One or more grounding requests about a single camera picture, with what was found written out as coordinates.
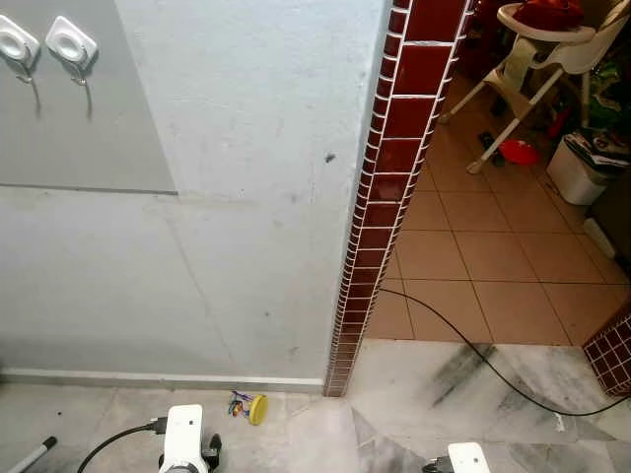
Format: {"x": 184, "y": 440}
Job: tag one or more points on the grey rod with black tip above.
{"x": 32, "y": 455}

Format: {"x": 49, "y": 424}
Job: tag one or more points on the red tiled low block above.
{"x": 611, "y": 355}

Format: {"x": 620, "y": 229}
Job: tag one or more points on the white oblong floor item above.
{"x": 599, "y": 237}

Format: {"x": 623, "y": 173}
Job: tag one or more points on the dark cabinet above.
{"x": 616, "y": 222}

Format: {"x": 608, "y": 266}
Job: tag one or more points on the white waste bin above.
{"x": 575, "y": 177}

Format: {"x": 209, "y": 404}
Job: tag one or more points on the red tiled door pillar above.
{"x": 399, "y": 148}

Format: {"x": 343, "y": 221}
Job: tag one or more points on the red plastic bowl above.
{"x": 520, "y": 152}

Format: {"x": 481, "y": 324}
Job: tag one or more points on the small black floor item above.
{"x": 490, "y": 144}

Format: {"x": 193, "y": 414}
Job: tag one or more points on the magazines in bin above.
{"x": 601, "y": 148}

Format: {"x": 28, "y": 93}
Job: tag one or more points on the green colourful packets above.
{"x": 611, "y": 94}

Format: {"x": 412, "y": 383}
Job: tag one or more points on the red cylinder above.
{"x": 488, "y": 39}

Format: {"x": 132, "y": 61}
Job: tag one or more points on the white baby highchair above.
{"x": 557, "y": 49}

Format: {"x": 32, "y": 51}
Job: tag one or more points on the red bag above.
{"x": 547, "y": 13}

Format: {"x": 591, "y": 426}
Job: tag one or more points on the grey wall panel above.
{"x": 89, "y": 118}

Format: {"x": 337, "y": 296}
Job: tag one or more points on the white round wall hook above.
{"x": 71, "y": 42}
{"x": 14, "y": 42}

